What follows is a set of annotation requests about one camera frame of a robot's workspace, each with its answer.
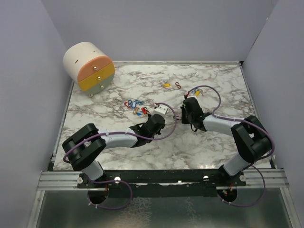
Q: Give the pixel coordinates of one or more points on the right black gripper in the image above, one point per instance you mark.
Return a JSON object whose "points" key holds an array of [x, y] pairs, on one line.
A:
{"points": [[183, 119]]}

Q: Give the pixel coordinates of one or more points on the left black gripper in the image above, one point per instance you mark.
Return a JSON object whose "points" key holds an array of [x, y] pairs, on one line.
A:
{"points": [[158, 132]]}

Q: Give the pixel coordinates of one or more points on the yellow tag key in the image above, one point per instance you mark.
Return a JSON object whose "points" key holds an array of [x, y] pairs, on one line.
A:
{"points": [[201, 93], [166, 85]]}

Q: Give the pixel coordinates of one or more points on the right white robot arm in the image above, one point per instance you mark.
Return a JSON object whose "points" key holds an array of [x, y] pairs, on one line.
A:
{"points": [[251, 139]]}

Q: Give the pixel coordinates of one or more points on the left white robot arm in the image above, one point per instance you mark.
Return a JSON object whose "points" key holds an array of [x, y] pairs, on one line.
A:
{"points": [[83, 147]]}

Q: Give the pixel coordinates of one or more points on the round pastel drawer cabinet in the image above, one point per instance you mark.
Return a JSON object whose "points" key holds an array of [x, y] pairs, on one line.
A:
{"points": [[90, 68]]}

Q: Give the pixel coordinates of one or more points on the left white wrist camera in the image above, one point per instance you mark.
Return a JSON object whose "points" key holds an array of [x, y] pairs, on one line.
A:
{"points": [[160, 110]]}

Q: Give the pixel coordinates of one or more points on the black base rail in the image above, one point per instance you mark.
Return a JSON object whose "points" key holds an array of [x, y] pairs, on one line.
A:
{"points": [[160, 183]]}

